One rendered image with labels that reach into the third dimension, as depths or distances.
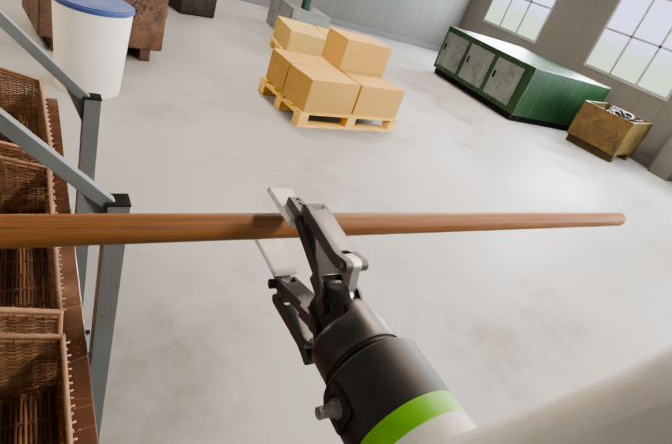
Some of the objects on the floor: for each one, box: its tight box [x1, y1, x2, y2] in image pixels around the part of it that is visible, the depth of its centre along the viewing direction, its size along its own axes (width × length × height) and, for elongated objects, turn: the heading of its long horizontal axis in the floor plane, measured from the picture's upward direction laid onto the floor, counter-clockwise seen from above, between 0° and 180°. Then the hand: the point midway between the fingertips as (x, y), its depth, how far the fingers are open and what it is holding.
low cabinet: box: [433, 26, 611, 131], centre depth 810 cm, size 212×194×84 cm
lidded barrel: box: [50, 0, 135, 99], centre depth 333 cm, size 52×52×64 cm
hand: (280, 228), depth 55 cm, fingers open, 6 cm apart
